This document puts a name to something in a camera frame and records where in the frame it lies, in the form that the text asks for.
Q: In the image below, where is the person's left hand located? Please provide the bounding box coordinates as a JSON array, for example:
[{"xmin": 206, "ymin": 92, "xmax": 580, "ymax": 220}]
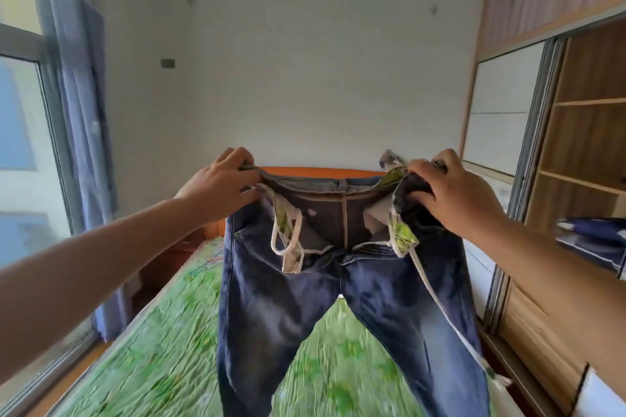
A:
[{"xmin": 173, "ymin": 147, "xmax": 263, "ymax": 227}]

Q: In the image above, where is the person's right hand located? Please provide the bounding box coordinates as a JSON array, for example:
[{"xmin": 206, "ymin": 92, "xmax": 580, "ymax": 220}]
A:
[{"xmin": 406, "ymin": 147, "xmax": 507, "ymax": 242}]

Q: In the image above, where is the wooden wardrobe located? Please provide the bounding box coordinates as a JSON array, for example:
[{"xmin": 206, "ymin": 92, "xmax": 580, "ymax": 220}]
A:
[{"xmin": 459, "ymin": 0, "xmax": 626, "ymax": 417}]

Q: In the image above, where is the person's right forearm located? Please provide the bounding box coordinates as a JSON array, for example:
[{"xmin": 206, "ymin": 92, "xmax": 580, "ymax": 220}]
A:
[{"xmin": 462, "ymin": 216, "xmax": 626, "ymax": 398}]

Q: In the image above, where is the person's left forearm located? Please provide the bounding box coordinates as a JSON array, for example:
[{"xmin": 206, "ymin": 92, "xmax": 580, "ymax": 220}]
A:
[{"xmin": 0, "ymin": 196, "xmax": 206, "ymax": 383}]

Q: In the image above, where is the dark wooden nightstand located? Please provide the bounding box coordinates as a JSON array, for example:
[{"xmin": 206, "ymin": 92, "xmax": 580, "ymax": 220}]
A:
[{"xmin": 139, "ymin": 231, "xmax": 206, "ymax": 295}]

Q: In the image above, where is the blue printed folded bedding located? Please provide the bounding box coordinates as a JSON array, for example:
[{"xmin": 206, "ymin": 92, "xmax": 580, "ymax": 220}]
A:
[{"xmin": 555, "ymin": 216, "xmax": 626, "ymax": 281}]

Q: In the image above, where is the blue curtain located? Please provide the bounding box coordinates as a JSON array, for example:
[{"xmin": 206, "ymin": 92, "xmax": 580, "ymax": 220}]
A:
[{"xmin": 41, "ymin": 0, "xmax": 133, "ymax": 342}]

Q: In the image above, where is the green floral bedsheet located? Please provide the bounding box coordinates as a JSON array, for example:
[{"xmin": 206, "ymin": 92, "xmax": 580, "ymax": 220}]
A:
[{"xmin": 51, "ymin": 235, "xmax": 499, "ymax": 417}]

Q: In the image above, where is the sliding glass balcony door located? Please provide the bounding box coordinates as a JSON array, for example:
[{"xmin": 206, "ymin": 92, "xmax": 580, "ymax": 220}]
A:
[{"xmin": 0, "ymin": 0, "xmax": 98, "ymax": 417}]

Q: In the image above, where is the wooden bed frame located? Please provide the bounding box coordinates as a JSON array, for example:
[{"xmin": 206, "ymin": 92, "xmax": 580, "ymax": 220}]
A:
[{"xmin": 203, "ymin": 166, "xmax": 387, "ymax": 239}]

